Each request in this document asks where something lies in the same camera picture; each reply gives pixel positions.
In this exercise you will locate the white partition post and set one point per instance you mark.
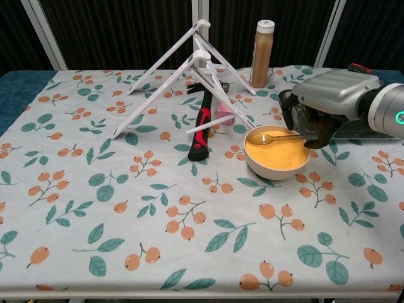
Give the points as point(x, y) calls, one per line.
point(47, 38)
point(197, 12)
point(329, 34)

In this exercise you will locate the metal spoon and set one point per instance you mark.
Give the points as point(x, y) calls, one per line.
point(262, 139)

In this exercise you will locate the pink block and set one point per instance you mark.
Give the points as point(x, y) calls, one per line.
point(224, 114)

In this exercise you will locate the small black clip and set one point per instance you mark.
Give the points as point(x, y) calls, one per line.
point(225, 86)

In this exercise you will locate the floral orange berry tablecloth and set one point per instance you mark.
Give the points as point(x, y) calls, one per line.
point(126, 195)

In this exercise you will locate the brown bottle with white cap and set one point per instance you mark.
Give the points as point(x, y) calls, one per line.
point(261, 60)

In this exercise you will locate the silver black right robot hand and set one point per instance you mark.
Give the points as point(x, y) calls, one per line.
point(334, 91)

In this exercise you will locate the cream bowl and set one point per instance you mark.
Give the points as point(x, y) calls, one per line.
point(271, 174)

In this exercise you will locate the yellow powder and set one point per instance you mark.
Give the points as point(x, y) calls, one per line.
point(277, 158)

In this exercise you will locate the white folding laptop stand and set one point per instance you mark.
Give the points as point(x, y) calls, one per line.
point(176, 64)

